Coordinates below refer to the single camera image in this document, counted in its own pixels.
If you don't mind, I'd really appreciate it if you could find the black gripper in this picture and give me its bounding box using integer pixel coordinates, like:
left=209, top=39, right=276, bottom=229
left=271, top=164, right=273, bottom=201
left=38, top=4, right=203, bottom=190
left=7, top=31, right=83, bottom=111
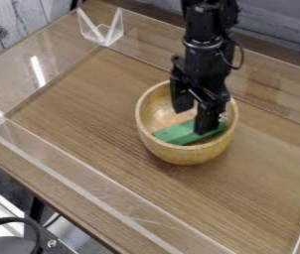
left=170, top=39, right=232, bottom=135

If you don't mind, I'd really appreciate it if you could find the clear acrylic corner bracket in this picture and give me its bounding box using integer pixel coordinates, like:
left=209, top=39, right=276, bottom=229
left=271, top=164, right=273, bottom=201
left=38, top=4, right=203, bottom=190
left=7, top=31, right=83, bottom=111
left=77, top=8, right=124, bottom=48

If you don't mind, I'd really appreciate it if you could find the black table leg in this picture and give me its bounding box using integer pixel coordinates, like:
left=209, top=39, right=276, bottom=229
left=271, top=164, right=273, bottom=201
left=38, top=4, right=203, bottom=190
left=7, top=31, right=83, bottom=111
left=30, top=197, right=46, bottom=222

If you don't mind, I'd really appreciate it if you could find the clear acrylic tray enclosure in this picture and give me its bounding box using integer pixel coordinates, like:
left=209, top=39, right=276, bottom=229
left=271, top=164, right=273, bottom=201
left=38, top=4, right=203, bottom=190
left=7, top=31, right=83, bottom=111
left=0, top=1, right=300, bottom=254

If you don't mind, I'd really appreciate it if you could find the brown wooden bowl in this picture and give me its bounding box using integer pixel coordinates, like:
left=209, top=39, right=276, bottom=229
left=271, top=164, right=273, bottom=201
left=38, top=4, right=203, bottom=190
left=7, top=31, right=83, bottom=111
left=134, top=80, right=239, bottom=166

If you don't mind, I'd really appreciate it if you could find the black cable loop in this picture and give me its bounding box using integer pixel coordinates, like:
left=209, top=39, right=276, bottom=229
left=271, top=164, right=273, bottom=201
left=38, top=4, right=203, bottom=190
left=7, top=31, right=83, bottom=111
left=0, top=215, right=45, bottom=254

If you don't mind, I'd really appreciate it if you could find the green rectangular block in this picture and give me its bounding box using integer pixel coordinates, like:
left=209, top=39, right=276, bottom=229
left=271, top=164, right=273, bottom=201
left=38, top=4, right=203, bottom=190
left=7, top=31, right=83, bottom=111
left=152, top=119, right=227, bottom=146

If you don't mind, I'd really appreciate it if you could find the black metal base plate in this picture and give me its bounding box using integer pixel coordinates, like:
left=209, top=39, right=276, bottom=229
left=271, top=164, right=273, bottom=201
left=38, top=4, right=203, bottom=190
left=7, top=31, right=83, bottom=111
left=0, top=224, right=79, bottom=254

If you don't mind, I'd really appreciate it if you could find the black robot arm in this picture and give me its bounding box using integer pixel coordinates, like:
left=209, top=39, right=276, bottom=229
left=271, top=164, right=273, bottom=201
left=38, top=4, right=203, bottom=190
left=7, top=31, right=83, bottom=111
left=170, top=0, right=244, bottom=135

